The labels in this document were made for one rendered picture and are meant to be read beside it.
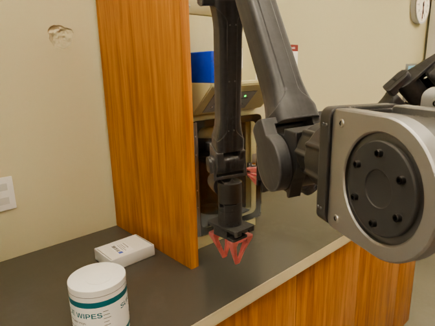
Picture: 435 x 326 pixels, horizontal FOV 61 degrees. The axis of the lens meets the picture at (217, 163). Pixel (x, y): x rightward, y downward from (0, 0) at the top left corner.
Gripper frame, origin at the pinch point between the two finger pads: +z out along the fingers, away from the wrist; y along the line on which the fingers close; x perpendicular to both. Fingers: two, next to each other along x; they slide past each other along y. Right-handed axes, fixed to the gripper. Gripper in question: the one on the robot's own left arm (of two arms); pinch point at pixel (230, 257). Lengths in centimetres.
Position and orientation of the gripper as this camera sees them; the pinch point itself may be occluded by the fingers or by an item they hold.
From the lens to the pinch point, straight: 94.6
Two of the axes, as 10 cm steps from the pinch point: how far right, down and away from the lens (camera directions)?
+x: -7.4, 1.7, -6.5
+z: 0.2, 9.7, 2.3
